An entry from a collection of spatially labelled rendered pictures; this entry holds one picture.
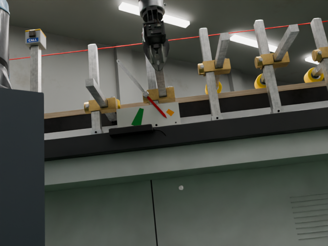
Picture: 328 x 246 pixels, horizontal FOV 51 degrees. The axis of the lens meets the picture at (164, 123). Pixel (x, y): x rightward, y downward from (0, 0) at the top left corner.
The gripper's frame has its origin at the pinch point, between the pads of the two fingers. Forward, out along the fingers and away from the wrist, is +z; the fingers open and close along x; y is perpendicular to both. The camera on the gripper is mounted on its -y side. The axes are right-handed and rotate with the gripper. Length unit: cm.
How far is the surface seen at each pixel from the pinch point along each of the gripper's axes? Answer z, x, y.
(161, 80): -0.6, 0.2, -11.3
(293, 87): -6, 62, -50
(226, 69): -9.9, 28.0, -28.1
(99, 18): -269, -89, -348
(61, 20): -269, -147, -342
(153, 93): -2.8, -3.9, -28.1
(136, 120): 8.0, -12.1, -28.3
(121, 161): 23.8, -19.9, -31.0
